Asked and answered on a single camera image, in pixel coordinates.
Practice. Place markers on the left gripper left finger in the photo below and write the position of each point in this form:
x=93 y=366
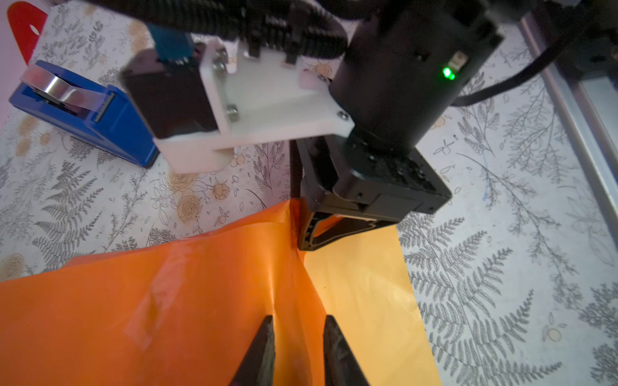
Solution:
x=258 y=365

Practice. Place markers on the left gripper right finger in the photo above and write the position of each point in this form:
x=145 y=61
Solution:
x=340 y=365

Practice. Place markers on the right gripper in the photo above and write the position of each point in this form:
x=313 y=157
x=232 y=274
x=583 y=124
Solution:
x=406 y=64

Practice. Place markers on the orange wrapping paper sheet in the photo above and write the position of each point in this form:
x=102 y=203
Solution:
x=185 y=313

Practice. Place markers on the blue tape dispenser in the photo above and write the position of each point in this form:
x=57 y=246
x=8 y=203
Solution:
x=101 y=116

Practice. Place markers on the aluminium front frame rail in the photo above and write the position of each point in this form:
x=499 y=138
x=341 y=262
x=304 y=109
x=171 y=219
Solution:
x=582 y=84

